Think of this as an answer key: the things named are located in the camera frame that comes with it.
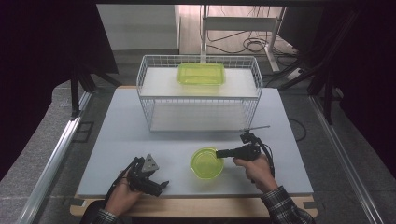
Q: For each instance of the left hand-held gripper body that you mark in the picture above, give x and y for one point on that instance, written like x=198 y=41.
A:
x=140 y=179

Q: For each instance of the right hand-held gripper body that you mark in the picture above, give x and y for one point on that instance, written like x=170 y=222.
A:
x=249 y=151

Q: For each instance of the round green plastic container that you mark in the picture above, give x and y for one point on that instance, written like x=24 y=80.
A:
x=205 y=165

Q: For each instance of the rectangular green plastic container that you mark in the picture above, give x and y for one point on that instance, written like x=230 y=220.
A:
x=200 y=74

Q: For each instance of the person's right hand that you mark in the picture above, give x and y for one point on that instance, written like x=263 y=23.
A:
x=258 y=174

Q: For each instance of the person's left hand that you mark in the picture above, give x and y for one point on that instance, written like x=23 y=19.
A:
x=121 y=197

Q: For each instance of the white power strip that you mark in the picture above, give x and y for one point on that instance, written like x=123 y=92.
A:
x=295 y=74

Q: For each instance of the black metal stand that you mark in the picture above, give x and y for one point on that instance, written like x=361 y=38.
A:
x=327 y=99
x=74 y=96

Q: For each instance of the dark curtain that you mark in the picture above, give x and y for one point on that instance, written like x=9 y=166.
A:
x=370 y=77
x=37 y=62

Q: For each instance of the white cabinet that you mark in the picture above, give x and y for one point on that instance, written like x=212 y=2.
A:
x=140 y=28

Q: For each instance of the aluminium rail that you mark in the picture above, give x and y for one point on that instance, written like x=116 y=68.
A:
x=53 y=161
x=342 y=161

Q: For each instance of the white metal desk frame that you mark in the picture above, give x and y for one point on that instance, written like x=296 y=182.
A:
x=239 y=23

